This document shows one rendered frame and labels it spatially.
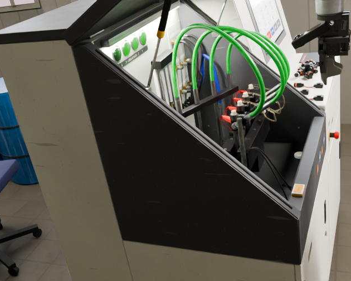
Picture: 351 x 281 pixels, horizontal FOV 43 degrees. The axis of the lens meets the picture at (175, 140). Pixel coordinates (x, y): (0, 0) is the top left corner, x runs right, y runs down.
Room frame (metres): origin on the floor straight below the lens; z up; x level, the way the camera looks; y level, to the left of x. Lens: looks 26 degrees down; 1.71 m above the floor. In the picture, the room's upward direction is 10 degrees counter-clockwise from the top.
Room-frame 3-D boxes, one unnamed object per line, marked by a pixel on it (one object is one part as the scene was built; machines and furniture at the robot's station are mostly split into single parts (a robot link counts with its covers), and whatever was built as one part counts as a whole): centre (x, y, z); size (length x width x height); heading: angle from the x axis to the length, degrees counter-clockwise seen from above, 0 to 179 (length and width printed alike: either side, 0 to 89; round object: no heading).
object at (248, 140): (1.50, -0.26, 0.91); 0.34 x 0.10 x 0.15; 153
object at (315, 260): (1.28, -0.44, 0.44); 0.65 x 0.02 x 0.68; 153
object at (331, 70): (1.24, -0.48, 1.24); 0.06 x 0.03 x 0.09; 63
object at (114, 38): (1.51, 0.03, 1.43); 0.54 x 0.03 x 0.02; 153
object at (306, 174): (1.29, -0.42, 0.87); 0.62 x 0.04 x 0.16; 153
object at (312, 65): (1.99, -0.67, 1.01); 0.23 x 0.11 x 0.06; 153
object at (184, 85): (1.73, -0.08, 1.20); 0.13 x 0.03 x 0.31; 153
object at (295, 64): (1.96, -0.66, 0.96); 0.70 x 0.22 x 0.03; 153
